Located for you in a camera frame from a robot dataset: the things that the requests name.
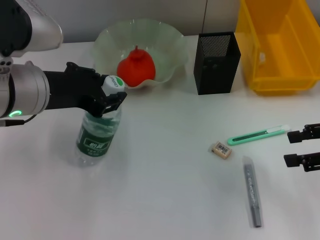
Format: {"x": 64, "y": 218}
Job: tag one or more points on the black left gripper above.
{"x": 72, "y": 87}

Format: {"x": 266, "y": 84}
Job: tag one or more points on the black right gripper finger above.
{"x": 295, "y": 137}
{"x": 292, "y": 160}

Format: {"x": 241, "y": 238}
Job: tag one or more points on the red pear-shaped fruit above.
{"x": 136, "y": 70}

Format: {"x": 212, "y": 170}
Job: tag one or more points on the clear green-label water bottle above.
{"x": 95, "y": 142}

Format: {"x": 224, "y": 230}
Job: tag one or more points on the white paper ball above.
{"x": 262, "y": 56}

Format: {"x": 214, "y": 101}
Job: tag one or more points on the mint green utility knife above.
{"x": 250, "y": 138}

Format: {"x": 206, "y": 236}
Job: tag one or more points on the grey pen in clear sleeve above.
{"x": 252, "y": 190}

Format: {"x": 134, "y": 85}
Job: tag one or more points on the pale green wavy fruit bowl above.
{"x": 160, "y": 45}

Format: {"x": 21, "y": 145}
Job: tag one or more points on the beige eraser with barcode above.
{"x": 221, "y": 150}

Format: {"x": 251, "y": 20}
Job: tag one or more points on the black mesh pen holder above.
{"x": 215, "y": 72}

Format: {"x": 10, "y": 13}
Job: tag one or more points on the yellow plastic storage bin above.
{"x": 280, "y": 70}

